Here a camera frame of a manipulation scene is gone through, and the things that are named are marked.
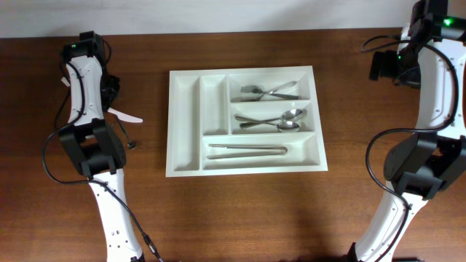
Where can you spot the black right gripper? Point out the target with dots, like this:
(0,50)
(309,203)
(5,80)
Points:
(386,69)

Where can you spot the steel fork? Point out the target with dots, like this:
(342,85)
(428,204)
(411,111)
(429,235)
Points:
(255,89)
(250,97)

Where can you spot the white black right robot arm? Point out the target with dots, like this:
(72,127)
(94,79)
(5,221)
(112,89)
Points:
(429,54)

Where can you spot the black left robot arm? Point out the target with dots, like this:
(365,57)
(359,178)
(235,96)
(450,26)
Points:
(92,145)

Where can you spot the large steel spoon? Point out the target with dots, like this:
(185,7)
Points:
(292,115)
(286,126)

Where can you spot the white plastic cutlery tray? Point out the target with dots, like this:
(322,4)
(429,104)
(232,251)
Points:
(201,112)

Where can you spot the pink plastic knife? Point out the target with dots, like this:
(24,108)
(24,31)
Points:
(125,117)

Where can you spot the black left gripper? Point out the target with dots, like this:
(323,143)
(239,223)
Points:
(107,96)

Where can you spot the small steel teaspoon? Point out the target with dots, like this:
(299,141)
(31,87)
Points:
(131,144)

